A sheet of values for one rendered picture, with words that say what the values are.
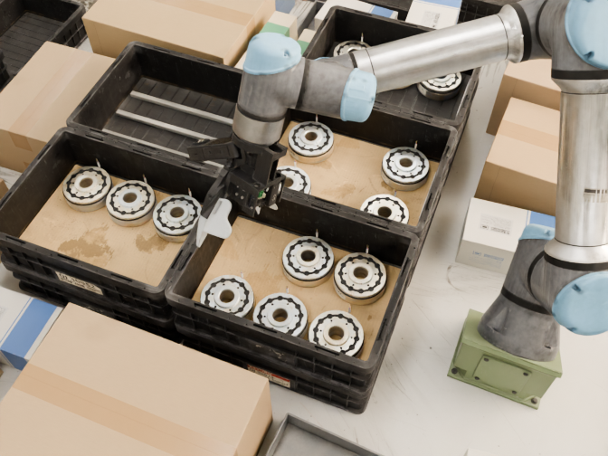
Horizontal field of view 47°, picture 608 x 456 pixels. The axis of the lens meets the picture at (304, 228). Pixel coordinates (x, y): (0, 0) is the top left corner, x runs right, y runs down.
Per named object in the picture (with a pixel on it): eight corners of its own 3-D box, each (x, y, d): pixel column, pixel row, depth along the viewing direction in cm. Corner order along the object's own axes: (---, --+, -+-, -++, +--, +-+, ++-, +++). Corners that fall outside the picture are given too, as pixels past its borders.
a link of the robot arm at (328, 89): (369, 69, 108) (301, 53, 107) (383, 74, 98) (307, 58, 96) (357, 118, 110) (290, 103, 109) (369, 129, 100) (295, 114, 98)
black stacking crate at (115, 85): (287, 118, 166) (285, 83, 157) (235, 210, 150) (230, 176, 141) (141, 77, 174) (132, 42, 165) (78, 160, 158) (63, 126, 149)
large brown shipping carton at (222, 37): (277, 47, 198) (274, -14, 181) (231, 117, 182) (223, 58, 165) (155, 13, 207) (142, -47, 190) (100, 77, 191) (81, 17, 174)
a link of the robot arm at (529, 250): (549, 289, 135) (574, 224, 132) (581, 318, 123) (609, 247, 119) (493, 276, 134) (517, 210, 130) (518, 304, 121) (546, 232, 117)
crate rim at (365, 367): (420, 242, 134) (421, 234, 132) (371, 377, 117) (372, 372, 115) (232, 184, 142) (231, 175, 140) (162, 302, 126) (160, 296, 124)
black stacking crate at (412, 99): (479, 80, 174) (489, 43, 164) (450, 163, 158) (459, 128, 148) (331, 42, 182) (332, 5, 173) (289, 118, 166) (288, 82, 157)
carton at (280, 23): (276, 29, 184) (275, 10, 179) (297, 35, 182) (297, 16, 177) (235, 87, 171) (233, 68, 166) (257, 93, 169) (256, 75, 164)
